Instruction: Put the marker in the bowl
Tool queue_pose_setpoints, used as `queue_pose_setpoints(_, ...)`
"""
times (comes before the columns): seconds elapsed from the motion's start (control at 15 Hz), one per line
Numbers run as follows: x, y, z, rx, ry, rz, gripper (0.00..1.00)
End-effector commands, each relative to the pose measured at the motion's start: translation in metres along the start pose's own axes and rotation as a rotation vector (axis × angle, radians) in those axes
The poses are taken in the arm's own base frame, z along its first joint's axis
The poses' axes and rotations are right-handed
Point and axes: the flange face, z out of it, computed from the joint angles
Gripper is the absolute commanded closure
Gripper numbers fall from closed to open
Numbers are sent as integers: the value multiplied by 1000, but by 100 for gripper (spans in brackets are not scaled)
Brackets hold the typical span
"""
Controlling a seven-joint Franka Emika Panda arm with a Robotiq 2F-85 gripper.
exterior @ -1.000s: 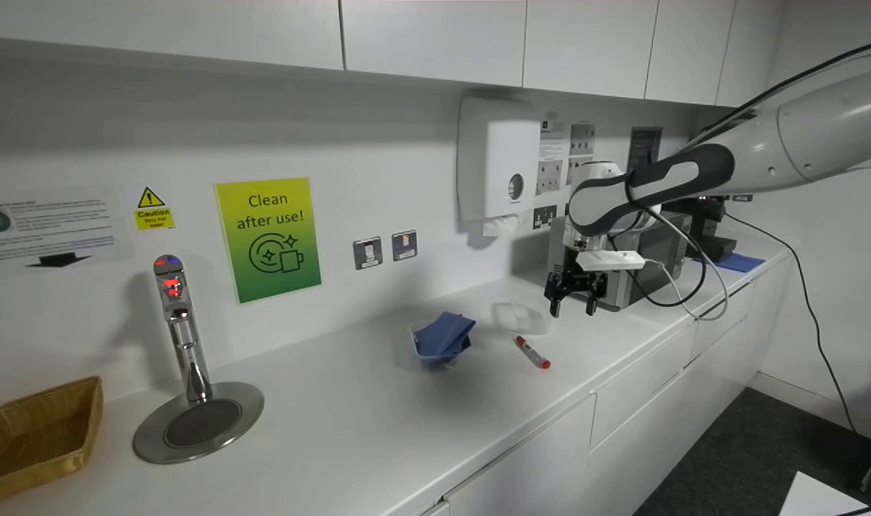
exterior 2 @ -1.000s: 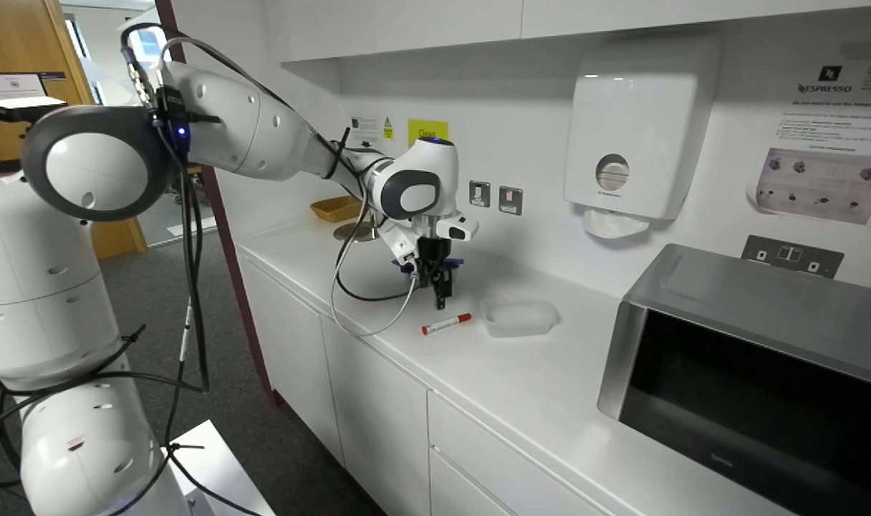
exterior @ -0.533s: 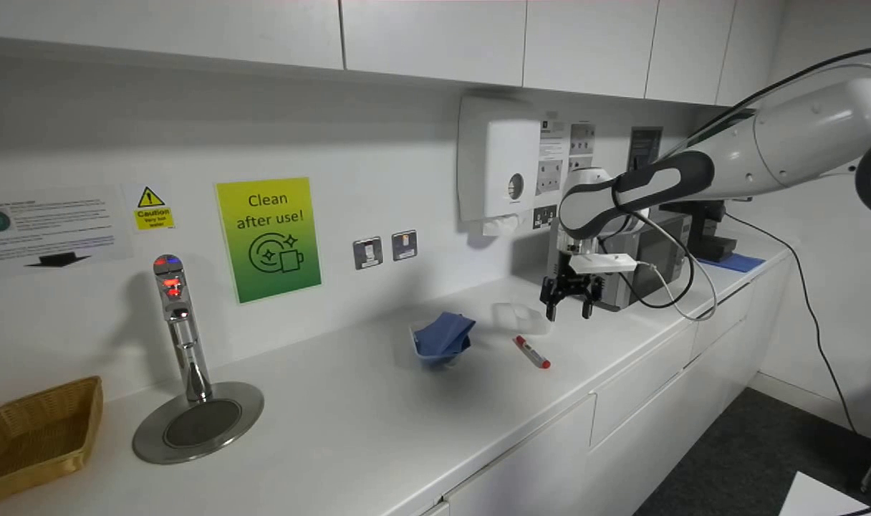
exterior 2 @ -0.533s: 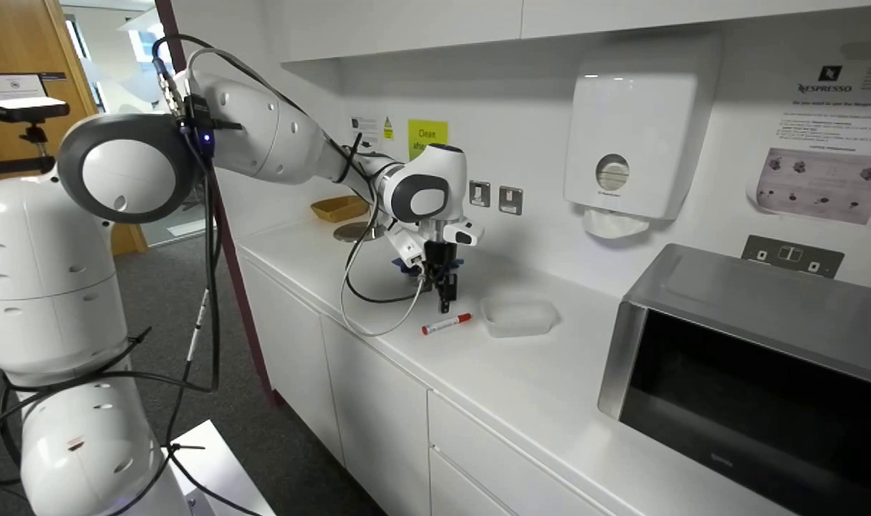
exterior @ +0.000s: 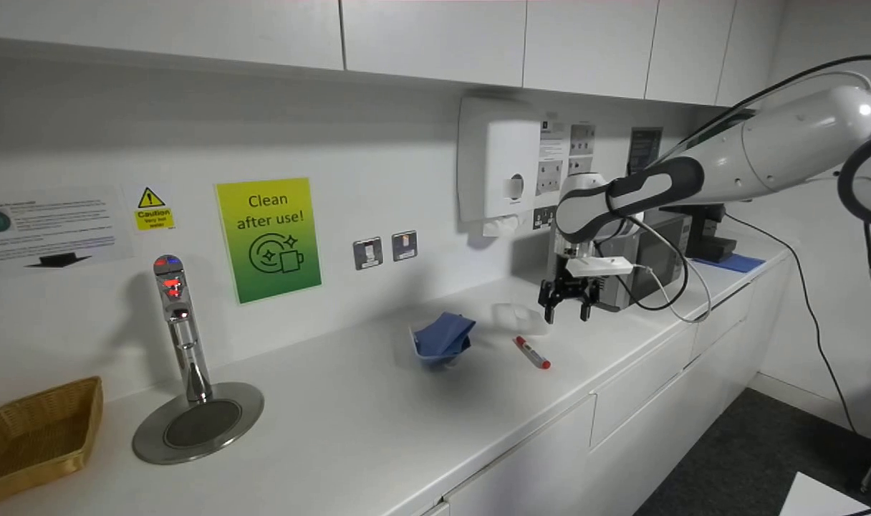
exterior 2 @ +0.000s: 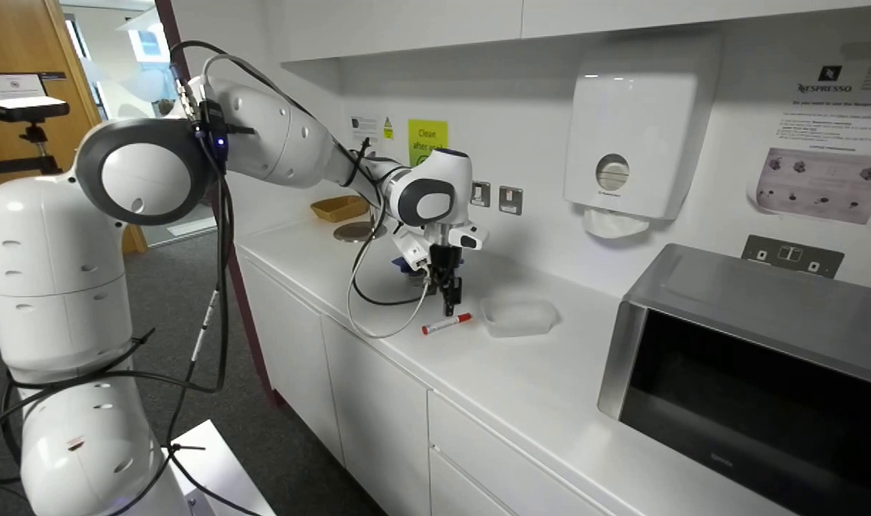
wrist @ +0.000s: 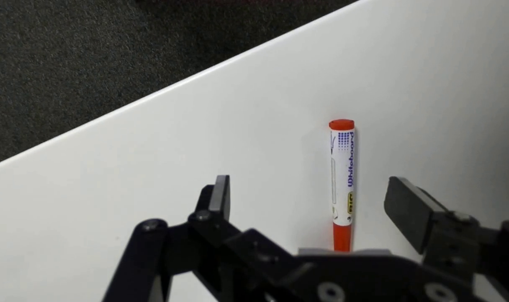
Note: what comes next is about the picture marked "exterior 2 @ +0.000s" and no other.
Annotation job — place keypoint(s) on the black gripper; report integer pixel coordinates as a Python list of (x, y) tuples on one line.
[(444, 266)]

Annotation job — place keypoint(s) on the white marker with red cap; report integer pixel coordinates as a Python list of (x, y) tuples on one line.
[(447, 326)]

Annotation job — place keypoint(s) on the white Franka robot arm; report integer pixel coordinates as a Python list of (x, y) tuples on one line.
[(282, 145)]

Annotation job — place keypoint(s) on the crumpled blue cloth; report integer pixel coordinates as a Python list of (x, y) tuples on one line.
[(402, 263)]

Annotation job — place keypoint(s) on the yellow sponge tray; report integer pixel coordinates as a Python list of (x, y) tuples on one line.
[(339, 208)]

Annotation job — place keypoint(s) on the white panelled cabinet top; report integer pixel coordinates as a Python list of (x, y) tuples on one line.
[(378, 419)]

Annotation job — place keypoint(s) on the green clean after use sign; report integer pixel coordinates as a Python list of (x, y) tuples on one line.
[(427, 141)]

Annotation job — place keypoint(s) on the yellow warning triangle sticker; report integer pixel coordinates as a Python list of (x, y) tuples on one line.
[(387, 128)]

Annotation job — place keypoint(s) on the white instruction label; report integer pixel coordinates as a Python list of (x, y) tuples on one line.
[(364, 125)]

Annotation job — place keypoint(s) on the white paper towel dispenser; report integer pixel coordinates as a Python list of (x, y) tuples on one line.
[(632, 152)]

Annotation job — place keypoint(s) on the white upper cabinets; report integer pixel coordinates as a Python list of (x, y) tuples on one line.
[(551, 19)]

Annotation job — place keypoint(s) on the stainless steel microwave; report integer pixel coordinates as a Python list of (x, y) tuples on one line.
[(769, 382)]

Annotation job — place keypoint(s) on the coffee capsule poster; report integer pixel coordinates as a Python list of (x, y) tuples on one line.
[(824, 145)]

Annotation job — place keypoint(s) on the black tripod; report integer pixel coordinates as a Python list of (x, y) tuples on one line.
[(36, 138)]

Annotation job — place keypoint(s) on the open laptop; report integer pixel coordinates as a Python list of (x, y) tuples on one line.
[(21, 94)]

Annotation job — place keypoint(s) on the wooden door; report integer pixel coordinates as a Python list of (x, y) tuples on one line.
[(14, 38)]

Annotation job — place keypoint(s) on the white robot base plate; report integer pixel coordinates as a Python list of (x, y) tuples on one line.
[(220, 468)]

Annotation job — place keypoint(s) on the silver double wall socket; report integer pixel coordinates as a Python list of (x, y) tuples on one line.
[(791, 256)]

